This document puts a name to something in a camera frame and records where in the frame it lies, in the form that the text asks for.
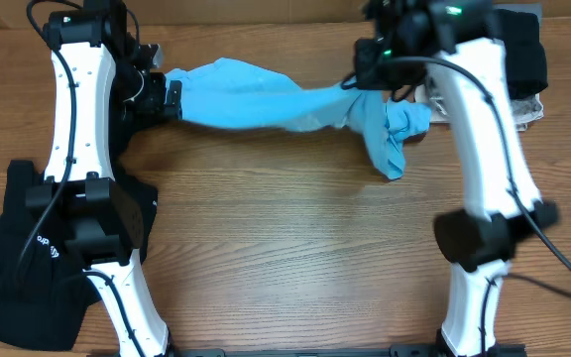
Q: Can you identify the light blue t-shirt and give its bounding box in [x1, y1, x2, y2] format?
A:
[166, 58, 431, 180]

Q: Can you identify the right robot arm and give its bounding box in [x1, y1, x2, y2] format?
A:
[354, 1, 558, 356]

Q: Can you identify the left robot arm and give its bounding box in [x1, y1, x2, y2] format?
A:
[26, 1, 182, 356]

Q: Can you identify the folded black garment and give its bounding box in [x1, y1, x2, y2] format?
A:
[495, 9, 548, 100]

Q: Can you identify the folded grey garment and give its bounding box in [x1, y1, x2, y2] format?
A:
[426, 3, 544, 123]

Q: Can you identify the folded beige garment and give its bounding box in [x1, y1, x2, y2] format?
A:
[414, 85, 544, 132]

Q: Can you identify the black t-shirt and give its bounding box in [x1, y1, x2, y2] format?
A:
[0, 160, 170, 356]

